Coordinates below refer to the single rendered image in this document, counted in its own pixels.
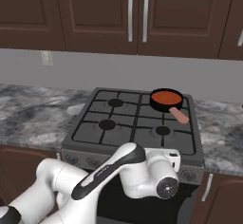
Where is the grey gas stove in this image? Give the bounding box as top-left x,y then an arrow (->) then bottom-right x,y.
61,86 -> 206,224

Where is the dark brown base cupboard door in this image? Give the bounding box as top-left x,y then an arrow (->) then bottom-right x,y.
189,171 -> 243,224
0,144 -> 62,207

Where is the grey stove knob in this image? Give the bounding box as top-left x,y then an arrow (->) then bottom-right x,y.
86,157 -> 102,169
181,169 -> 197,182
65,155 -> 80,166

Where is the white wall socket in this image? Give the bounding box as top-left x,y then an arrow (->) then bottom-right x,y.
40,50 -> 54,67

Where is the dark brown wall cupboard door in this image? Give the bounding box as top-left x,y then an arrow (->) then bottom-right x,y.
137,0 -> 237,60
55,0 -> 140,56
0,0 -> 66,52
217,0 -> 243,62

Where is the black oven door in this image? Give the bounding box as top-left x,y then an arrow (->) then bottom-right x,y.
96,174 -> 198,224

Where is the black saucepan with pink handle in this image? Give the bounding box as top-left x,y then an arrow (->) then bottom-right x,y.
149,88 -> 191,125

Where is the silver base cupboard handle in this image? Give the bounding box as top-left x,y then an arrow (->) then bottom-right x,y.
200,173 -> 215,203

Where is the red marinara sauce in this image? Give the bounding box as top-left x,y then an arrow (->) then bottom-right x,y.
151,90 -> 183,106

